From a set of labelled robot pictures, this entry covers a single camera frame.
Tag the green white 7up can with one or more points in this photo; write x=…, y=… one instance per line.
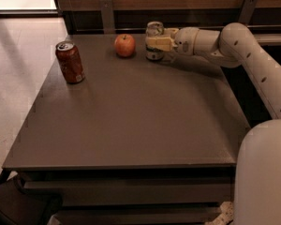
x=154, y=29

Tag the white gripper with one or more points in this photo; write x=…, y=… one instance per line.
x=186, y=40

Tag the right metal wall bracket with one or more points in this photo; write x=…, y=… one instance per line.
x=246, y=11

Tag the brown orange soda can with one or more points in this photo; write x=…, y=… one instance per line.
x=69, y=60

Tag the left metal wall bracket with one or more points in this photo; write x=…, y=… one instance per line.
x=107, y=16

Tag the dark chair seat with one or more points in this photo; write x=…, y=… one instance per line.
x=19, y=206

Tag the grey drawer cabinet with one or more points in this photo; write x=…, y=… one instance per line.
x=135, y=142

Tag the metal wall bracket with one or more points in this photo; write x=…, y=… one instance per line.
x=107, y=16
x=246, y=11

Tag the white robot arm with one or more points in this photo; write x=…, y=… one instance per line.
x=257, y=193

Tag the red apple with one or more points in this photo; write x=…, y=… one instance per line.
x=125, y=45

